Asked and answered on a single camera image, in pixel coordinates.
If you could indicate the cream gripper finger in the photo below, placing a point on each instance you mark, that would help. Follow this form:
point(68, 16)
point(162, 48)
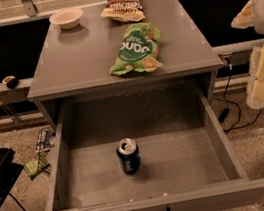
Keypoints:
point(245, 18)
point(256, 92)

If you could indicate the blue pepsi can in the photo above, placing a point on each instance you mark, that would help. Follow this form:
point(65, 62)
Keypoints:
point(128, 154)

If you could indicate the open grey top drawer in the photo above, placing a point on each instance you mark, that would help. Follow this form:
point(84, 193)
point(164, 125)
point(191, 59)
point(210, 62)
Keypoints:
point(187, 163)

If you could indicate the grey cabinet counter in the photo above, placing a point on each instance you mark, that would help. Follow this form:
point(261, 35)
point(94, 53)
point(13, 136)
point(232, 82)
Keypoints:
point(78, 61)

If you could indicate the green snack bag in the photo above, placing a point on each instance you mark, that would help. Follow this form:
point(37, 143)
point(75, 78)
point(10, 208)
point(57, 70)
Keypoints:
point(138, 51)

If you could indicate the brown chip bag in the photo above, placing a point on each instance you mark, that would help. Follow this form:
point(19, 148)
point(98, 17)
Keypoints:
point(124, 10)

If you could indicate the white paper bowl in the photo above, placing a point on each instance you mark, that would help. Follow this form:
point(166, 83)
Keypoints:
point(67, 19)

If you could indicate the green packet on floor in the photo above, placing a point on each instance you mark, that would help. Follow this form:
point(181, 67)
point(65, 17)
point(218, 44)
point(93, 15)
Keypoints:
point(36, 165)

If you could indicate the black tape measure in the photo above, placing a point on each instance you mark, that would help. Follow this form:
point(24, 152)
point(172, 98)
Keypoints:
point(11, 82)

